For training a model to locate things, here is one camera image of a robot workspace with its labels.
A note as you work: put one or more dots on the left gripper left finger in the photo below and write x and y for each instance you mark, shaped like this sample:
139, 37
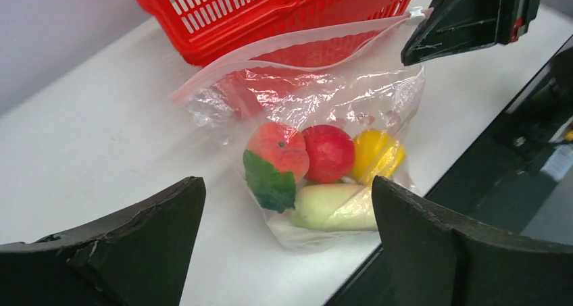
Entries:
139, 255

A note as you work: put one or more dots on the yellow orange fruit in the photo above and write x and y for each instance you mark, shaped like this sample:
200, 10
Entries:
377, 153

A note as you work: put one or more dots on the red plastic shopping basket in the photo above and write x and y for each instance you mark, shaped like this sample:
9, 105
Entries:
203, 30

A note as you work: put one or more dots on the red apple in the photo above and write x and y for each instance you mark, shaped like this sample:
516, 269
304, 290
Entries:
331, 153

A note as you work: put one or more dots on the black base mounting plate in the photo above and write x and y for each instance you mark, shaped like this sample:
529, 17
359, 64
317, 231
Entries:
516, 176

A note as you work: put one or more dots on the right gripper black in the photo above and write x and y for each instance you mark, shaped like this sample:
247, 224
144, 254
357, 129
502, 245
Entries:
460, 26

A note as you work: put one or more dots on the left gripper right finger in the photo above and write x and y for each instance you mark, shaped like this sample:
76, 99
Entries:
437, 256

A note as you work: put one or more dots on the clear pink zip top bag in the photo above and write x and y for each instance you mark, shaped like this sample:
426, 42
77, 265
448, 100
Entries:
348, 75

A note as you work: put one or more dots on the orange pink peach toy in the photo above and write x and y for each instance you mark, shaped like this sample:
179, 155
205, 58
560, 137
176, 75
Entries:
283, 146

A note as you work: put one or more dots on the white daikon radish toy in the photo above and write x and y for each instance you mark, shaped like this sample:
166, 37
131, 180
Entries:
334, 208

